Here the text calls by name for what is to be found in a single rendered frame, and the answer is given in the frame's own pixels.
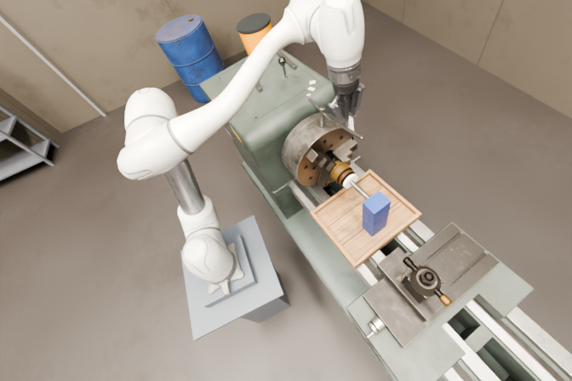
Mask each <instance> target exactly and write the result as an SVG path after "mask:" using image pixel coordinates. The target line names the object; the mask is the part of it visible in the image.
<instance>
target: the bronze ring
mask: <svg viewBox="0 0 572 381"><path fill-rule="evenodd" d="M335 163H336V164H337V165H336V166H335V167H334V169H333V170H332V172H331V174H330V178H331V179H334V180H335V181H336V182H337V183H338V184H340V185H342V186H343V183H344V181H345V179H346V178H347V177H348V176H349V175H351V174H356V173H355V172H354V171H353V170H352V168H351V167H350V166H349V164H348V162H341V161H336V162H335ZM343 187H344V186H343Z"/></svg>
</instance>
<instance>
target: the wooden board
mask: <svg viewBox="0 0 572 381"><path fill-rule="evenodd" d="M356 183H357V184H358V185H359V186H360V187H361V188H362V189H363V190H364V191H365V192H366V193H367V194H368V195H369V196H372V195H374V194H375V193H376V192H377V191H380V192H381V193H382V194H383V195H384V196H385V197H386V198H388V199H389V200H390V201H391V205H390V210H389V214H388V219H387V223H386V227H385V228H383V229H382V230H380V231H379V232H378V233H377V234H375V235H374V236H371V235H370V234H369V233H368V232H367V231H366V230H365V229H364V228H363V202H364V201H366V199H365V198H364V197H363V196H361V195H360V194H359V193H358V192H357V191H356V190H355V189H354V188H353V187H350V188H348V189H346V188H343V189H342V190H340V191H339V192H337V193H336V194H335V195H333V196H332V197H330V199H328V200H327V201H325V202H324V203H322V204H321V205H320V206H318V207H317V208H315V209H314V210H312V211H311V212H310V214H311V216H312V217H313V219H314V220H315V221H316V222H317V224H318V225H319V226H320V228H321V229H322V230H323V231H324V233H325V234H326V235H327V236H328V238H329V239H330V240H331V241H332V242H333V243H334V245H335V246H336V247H337V248H338V249H339V251H340V252H341V253H342V255H343V256H344V257H345V258H346V260H347V261H348V262H349V263H350V265H351V266H352V267H353V269H354V270H355V269H356V268H357V267H358V266H359V265H361V264H362V263H363V262H365V261H366V260H367V259H369V258H370V257H371V256H372V255H374V254H375V253H376V252H378V251H379V250H380V249H382V248H383V247H384V246H385V245H386V244H387V243H388V242H390V241H391V240H392V239H394V238H395V237H396V236H398V235H399V234H400V233H401V232H403V231H404V230H406V229H407V228H408V227H409V226H411V225H412V224H413V223H414V222H415V221H416V220H417V219H419V218H420V216H421V215H422V213H421V212H419V211H418V210H417V209H416V208H415V207H413V206H412V205H411V204H410V203H409V202H407V201H406V200H405V199H404V198H403V197H402V196H400V195H399V194H398V193H397V192H396V191H395V190H394V189H393V188H392V187H391V186H389V185H388V184H387V183H386V182H385V181H383V180H382V179H381V178H380V177H379V176H377V175H376V174H375V173H374V172H373V171H372V170H368V171H367V172H366V173H364V174H362V175H361V176H360V177H358V179H357V182H356Z"/></svg>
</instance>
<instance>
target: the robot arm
mask: <svg viewBox="0 0 572 381"><path fill-rule="evenodd" d="M312 42H316V43H317V45H318V47H319V48H320V50H321V52H322V54H324V56H325V58H326V60H327V67H328V73H329V79H330V81H331V82H332V85H333V90H334V92H335V95H334V100H333V102H332V103H328V106H329V107H330V108H331V109H332V111H333V113H334V114H335V117H336V119H337V120H338V121H339V122H341V123H343V125H344V126H346V127H348V128H349V129H351V130H353V131H354V126H353V123H354V122H355V118H356V117H357V116H356V115H355V114H356V113H358V112H359V109H360V105H361V99H362V95H363V91H364V89H365V86H364V85H363V84H361V83H360V82H359V77H360V75H361V73H362V50H363V45H364V17H363V8H362V4H361V2H360V0H290V2H289V6H288V7H287V8H286V9H285V10H284V15H283V18H282V20H281V21H280V22H279V23H278V24H277V25H276V26H275V27H274V28H272V29H271V30H270V31H269V32H268V33H267V34H266V35H265V36H264V37H263V39H262V40H261V41H260V43H259V44H258V45H257V46H256V48H255V50H254V51H253V52H252V54H251V55H250V56H249V57H248V58H247V60H246V61H245V63H244V64H243V66H242V67H241V68H240V70H239V71H238V73H237V74H236V76H235V77H234V78H233V79H232V81H231V82H230V83H229V85H228V86H227V87H226V88H225V90H224V91H223V92H222V93H221V94H220V95H219V96H218V97H217V98H216V99H214V100H213V101H211V102H210V103H208V104H207V105H205V106H203V107H201V108H199V109H196V110H195V111H191V112H189V113H186V114H185V115H182V116H180V117H179V115H178V112H177V111H176V108H175V105H174V101H173V100H172V99H171V98H170V97H169V96H168V95H167V94H166V93H164V91H162V90H160V89H158V88H143V89H141V90H137V91H136V92H135V93H133V94H132V95H131V97H130V98H129V100H128V103H127V105H126V110H125V119H124V121H125V129H126V140H125V146H126V147H124V148H123V149H122V150H121V151H120V153H119V156H118V159H117V165H118V169H119V170H120V172H121V173H122V174H123V175H124V176H125V177H127V178H128V179H132V180H136V179H137V180H143V179H150V178H153V177H156V176H158V175H160V174H162V175H163V177H164V178H165V180H166V181H167V183H168V185H169V188H170V189H171V190H172V192H173V194H174V197H175V199H176V200H177V202H178V203H179V207H178V216H179V219H180V222H181V225H182V228H183V231H184V232H185V237H186V244H185V246H184V247H183V252H182V258H183V262H184V264H185V266H186V268H187V269H188V270H189V271H190V272H191V273H192V274H194V275H195V276H198V277H199V278H201V279H204V280H205V281H207V285H208V288H207V292H208V293H209V294H213V293H214V292H215V291H217V290H218V289H220V288H222V290H223V293H224V294H225V295H229V294H230V293H231V289H230V283H232V282H234V281H236V280H241V279H243V278H244V273H243V271H242V268H241V265H240V262H239V259H238V256H237V250H236V247H237V246H236V244H235V243H231V244H230V245H229V246H226V244H225V242H224V239H223V237H222V234H221V232H220V222H219V218H218V214H217V211H216V208H215V205H214V203H213V202H212V200H211V199H210V198H208V197H207V196H205V195H202V192H201V191H200V188H199V186H198V183H197V180H196V178H195V175H194V173H193V171H192V167H191V165H190V163H189V161H188V159H187V158H188V157H189V156H190V155H192V154H193V153H194V152H196V151H197V150H198V149H199V148H200V147H201V146H202V145H203V144H204V143H205V142H206V141H207V140H209V139H210V138H211V137H212V136H213V135H214V134H216V133H217V132H218V131H219V130H220V129H221V128H223V127H224V126H225V125H226V124H227V123H228V122H229V121H231V120H232V119H233V118H234V117H235V115H236V114H237V113H238V112H239V111H240V110H241V108H242V107H243V105H244V104H245V103H246V101H247V100H248V98H249V96H250V95H251V94H252V92H253V91H254V89H255V87H256V85H257V84H258V82H259V80H260V79H261V78H262V76H263V74H264V73H265V71H266V69H267V67H268V66H269V65H270V63H271V62H272V60H273V58H274V57H275V55H276V54H277V53H278V52H279V51H280V50H281V49H282V48H284V47H286V46H287V45H289V44H291V43H300V44H302V45H303V44H305V43H312ZM337 102H339V103H340V109H339V108H338V107H339V106H338V104H337ZM355 106H356V107H355Z"/></svg>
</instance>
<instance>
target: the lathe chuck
mask: <svg viewBox="0 0 572 381"><path fill-rule="evenodd" d="M319 123H320V121H319V118H318V119H316V120H314V121H312V122H310V123H308V124H307V125H306V126H305V127H304V128H303V129H302V130H301V131H300V132H299V133H298V134H297V135H296V136H295V137H294V138H293V140H292V141H291V143H290V145H289V148H288V150H287V153H286V157H285V163H286V167H287V169H288V170H289V171H290V172H291V173H292V174H293V175H294V176H295V178H296V179H297V180H298V181H299V182H300V183H301V184H302V185H306V186H312V185H316V183H317V178H318V175H319V173H320V170H321V167H320V166H319V165H318V164H316V163H313V162H311V161H310V160H309V159H308V158H307V157H306V156H304V155H303V154H300V150H301V148H302V147H303V146H304V144H307V146H308V147H309V148H312V149H313V150H316V151H320V152H322V153H325V154H326V155H327V156H328V157H329V158H331V159H332V160H333V161H334V162H336V161H337V160H336V159H335V158H334V157H333V156H332V155H331V154H330V153H329V151H330V150H333V151H334V150H336V149H337V148H338V147H340V146H341V145H343V144H344V143H345V142H347V141H348V140H349V139H350V138H351V137H353V136H354V135H352V134H350V133H348V132H347V131H346V130H344V129H343V128H341V127H339V126H337V125H336V124H334V123H332V122H331V121H329V120H328V119H327V118H326V117H325V122H324V123H325V124H326V127H325V128H319V127H318V124H319Z"/></svg>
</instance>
